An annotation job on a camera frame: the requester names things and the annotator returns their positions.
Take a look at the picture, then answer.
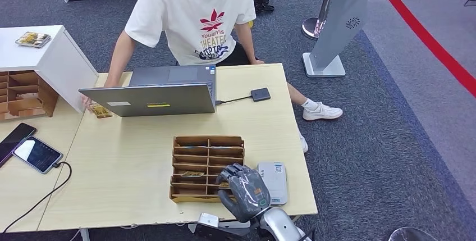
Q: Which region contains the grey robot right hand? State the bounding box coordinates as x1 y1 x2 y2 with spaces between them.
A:
216 163 272 223

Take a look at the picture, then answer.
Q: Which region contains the person's right hand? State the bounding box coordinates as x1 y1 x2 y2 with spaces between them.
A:
81 94 98 114

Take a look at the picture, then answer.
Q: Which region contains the gold patterned ID card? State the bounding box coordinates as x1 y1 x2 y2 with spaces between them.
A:
89 103 113 120

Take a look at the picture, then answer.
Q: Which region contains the wooden slotted card organizer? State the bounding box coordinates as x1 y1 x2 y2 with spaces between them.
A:
169 136 245 205

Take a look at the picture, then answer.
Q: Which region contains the white card reader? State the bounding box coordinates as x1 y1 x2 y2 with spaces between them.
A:
257 162 289 206

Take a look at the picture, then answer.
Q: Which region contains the person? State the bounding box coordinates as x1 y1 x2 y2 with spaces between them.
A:
81 0 344 154

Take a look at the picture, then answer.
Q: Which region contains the small black USB hub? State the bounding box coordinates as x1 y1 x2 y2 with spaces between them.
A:
250 88 272 103

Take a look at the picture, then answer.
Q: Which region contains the white desk crossbar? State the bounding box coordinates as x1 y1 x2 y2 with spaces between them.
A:
187 220 257 235

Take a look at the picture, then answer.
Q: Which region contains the wooden compartment shelf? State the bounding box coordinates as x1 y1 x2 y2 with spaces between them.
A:
0 70 59 122

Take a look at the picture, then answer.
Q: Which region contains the white cabinet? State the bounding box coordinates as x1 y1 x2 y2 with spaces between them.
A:
0 25 99 114

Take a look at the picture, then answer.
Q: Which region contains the grey laptop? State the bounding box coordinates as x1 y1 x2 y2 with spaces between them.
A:
79 64 218 118

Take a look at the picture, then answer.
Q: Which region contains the smartphone with lit screen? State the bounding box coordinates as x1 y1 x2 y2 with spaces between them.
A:
12 137 64 175

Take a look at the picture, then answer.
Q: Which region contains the white sneaker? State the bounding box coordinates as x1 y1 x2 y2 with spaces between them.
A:
301 101 344 122
297 128 309 154

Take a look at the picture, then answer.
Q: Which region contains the stack of gold cards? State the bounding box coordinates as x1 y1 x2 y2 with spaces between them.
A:
15 31 52 49

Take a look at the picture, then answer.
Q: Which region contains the black smartphone dark screen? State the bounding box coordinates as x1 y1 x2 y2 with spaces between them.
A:
0 123 37 168

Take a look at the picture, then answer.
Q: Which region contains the grey kiosk stand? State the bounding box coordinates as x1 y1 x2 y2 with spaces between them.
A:
302 0 369 79

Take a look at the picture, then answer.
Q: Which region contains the red barrier belt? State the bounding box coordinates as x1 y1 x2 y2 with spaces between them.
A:
368 0 476 98

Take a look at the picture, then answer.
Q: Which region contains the glossy grey round object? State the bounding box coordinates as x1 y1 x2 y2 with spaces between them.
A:
388 227 440 241

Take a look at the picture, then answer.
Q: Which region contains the black hub cable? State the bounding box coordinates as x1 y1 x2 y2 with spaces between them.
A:
214 96 253 106

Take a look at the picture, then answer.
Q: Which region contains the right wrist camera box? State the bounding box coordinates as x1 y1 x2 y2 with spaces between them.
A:
197 212 221 229

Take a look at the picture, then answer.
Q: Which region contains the chrome stanchion post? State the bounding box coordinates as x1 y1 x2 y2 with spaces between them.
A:
301 0 340 41

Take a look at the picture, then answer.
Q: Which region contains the black charging cable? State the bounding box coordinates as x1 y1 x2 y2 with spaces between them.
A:
2 162 72 234

